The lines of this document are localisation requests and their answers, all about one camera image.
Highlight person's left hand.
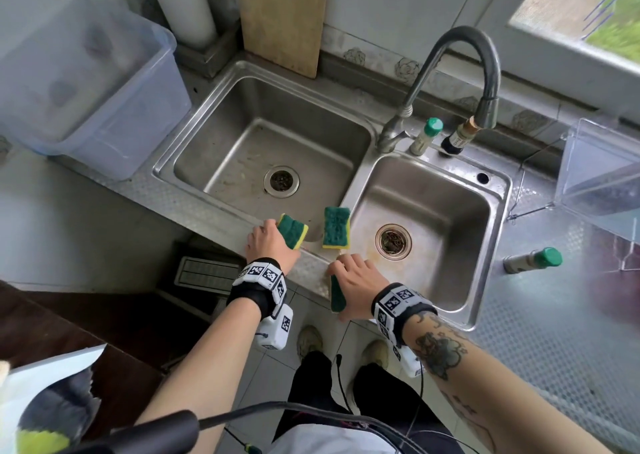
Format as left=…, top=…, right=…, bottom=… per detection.
left=244, top=219, right=302, bottom=270

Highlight person's right hand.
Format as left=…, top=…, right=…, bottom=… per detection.
left=327, top=254, right=389, bottom=322

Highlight green and yellow sponge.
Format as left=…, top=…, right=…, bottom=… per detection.
left=322, top=207, right=351, bottom=250
left=277, top=213, right=310, bottom=250
left=330, top=275, right=347, bottom=313

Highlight person's right forearm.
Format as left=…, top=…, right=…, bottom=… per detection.
left=401, top=313, right=623, bottom=454

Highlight person's left forearm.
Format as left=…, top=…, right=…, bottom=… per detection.
left=134, top=296, right=262, bottom=454

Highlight left wrist tracker band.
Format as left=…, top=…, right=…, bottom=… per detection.
left=226, top=257, right=295, bottom=352

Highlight wrist tracker band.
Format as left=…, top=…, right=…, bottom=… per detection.
left=226, top=257, right=295, bottom=352
left=370, top=282, right=439, bottom=379

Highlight round metal drain strainer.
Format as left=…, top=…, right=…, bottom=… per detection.
left=374, top=223, right=414, bottom=260
left=263, top=165, right=301, bottom=199

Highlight right wrist tracker band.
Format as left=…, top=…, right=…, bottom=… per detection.
left=370, top=282, right=439, bottom=379

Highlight grey floor vent unit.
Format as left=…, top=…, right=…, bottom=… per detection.
left=172, top=256, right=241, bottom=290

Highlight person's left shoe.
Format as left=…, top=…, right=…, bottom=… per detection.
left=297, top=325, right=325, bottom=360

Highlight person's shoe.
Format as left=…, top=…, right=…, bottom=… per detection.
left=360, top=339, right=390, bottom=370
left=297, top=325, right=325, bottom=360

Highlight person's right shoe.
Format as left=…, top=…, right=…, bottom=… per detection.
left=360, top=339, right=390, bottom=370

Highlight stainless steel double sink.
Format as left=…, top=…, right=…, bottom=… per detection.
left=151, top=60, right=514, bottom=332

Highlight person's black trousers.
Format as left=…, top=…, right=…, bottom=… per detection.
left=272, top=351, right=467, bottom=454

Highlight pale bottle with green cap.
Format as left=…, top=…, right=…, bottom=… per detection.
left=409, top=117, right=445, bottom=156

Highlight dark bottle with brown neck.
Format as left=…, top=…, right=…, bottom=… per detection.
left=440, top=117, right=482, bottom=157

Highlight person's white shirt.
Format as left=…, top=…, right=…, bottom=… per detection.
left=272, top=422, right=402, bottom=454

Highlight grey bottle with green cap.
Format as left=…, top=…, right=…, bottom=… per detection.
left=502, top=247, right=564, bottom=275

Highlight wooden cutting board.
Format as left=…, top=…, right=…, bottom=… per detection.
left=233, top=0, right=332, bottom=80

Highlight dark wooden furniture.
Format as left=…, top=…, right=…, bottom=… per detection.
left=0, top=279, right=167, bottom=422

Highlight large clear plastic bin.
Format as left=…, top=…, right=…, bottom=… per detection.
left=0, top=0, right=194, bottom=182

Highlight white pipe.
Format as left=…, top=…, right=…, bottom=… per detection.
left=142, top=0, right=219, bottom=52

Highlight grey gooseneck faucet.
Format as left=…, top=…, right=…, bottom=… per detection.
left=375, top=26, right=502, bottom=154

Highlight clear plastic box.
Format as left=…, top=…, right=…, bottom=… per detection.
left=553, top=117, right=640, bottom=242

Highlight white printed bag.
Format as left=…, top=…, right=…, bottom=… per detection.
left=0, top=344, right=107, bottom=454

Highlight window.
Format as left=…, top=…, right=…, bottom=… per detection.
left=507, top=0, right=640, bottom=65

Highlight black cable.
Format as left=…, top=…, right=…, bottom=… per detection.
left=197, top=354, right=432, bottom=454

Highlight black handle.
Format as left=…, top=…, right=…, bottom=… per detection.
left=59, top=410, right=201, bottom=454

